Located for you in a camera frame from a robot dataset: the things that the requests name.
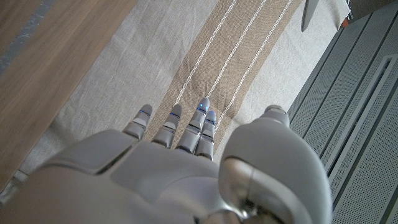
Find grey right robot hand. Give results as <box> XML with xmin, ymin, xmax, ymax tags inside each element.
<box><xmin>0</xmin><ymin>97</ymin><xmax>333</xmax><ymax>224</ymax></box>

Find grey orange handled scissors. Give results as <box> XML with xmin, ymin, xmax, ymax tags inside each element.
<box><xmin>300</xmin><ymin>0</ymin><xmax>320</xmax><ymax>32</ymax></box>

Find beige striped curtain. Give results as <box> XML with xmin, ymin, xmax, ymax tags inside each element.
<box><xmin>18</xmin><ymin>0</ymin><xmax>351</xmax><ymax>175</ymax></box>

